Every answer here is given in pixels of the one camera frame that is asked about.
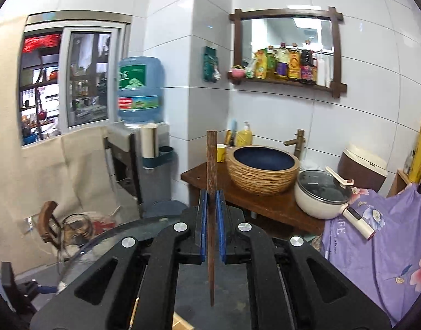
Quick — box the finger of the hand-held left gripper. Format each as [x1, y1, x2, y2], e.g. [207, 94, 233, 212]
[24, 280, 57, 296]

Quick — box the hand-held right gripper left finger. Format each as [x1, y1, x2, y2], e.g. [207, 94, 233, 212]
[30, 191, 209, 330]

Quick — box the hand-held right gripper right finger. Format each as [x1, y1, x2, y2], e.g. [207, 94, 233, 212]
[215, 191, 392, 330]

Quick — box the wooden countertop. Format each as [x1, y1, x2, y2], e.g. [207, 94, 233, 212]
[181, 161, 327, 236]

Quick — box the woven basin sink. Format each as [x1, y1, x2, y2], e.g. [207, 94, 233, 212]
[226, 145, 300, 196]

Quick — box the grey water dispenser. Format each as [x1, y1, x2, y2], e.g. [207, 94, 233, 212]
[104, 122, 179, 214]

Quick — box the yellow soap pump bottle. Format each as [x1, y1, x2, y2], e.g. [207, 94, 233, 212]
[235, 121, 253, 147]

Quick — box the paper cup dispenser tube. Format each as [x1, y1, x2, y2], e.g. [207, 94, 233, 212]
[141, 124, 174, 170]

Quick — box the white electric pot with lid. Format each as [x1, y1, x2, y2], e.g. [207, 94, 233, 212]
[295, 169, 376, 241]

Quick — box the beige cloth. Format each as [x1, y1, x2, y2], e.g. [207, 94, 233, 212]
[0, 17, 141, 277]

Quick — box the brass bamboo faucet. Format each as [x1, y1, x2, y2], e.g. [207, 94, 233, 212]
[283, 129, 306, 161]

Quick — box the white rice paddle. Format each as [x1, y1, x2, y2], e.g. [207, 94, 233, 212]
[325, 166, 355, 188]

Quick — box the brown rice cooker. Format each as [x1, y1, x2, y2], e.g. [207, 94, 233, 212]
[337, 144, 389, 193]

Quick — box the blue water cooler bottle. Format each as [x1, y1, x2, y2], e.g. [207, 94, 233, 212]
[116, 57, 165, 127]

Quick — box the green hanging packet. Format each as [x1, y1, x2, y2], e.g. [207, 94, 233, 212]
[203, 45, 221, 83]

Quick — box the purple floral cloth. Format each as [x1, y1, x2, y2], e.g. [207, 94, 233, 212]
[321, 182, 421, 328]

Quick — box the yellow oil packet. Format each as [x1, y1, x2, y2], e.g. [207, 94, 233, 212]
[253, 50, 268, 79]

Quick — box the green bottle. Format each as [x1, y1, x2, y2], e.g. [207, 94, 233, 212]
[266, 46, 278, 79]

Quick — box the purple label bottle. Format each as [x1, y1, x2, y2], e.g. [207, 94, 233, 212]
[276, 42, 290, 80]

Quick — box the orange label bottle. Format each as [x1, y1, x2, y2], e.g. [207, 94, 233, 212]
[288, 43, 302, 81]

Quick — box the dark soy sauce bottle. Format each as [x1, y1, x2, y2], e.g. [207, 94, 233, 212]
[300, 40, 318, 84]

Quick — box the white plastic bottle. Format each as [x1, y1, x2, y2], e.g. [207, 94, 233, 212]
[316, 50, 327, 87]

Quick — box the wooden framed mirror shelf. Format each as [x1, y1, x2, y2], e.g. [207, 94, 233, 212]
[227, 6, 348, 99]

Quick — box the small wooden shelf box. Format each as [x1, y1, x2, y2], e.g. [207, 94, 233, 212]
[391, 169, 419, 197]

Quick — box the sliding window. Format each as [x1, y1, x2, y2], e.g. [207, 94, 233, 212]
[18, 13, 132, 149]

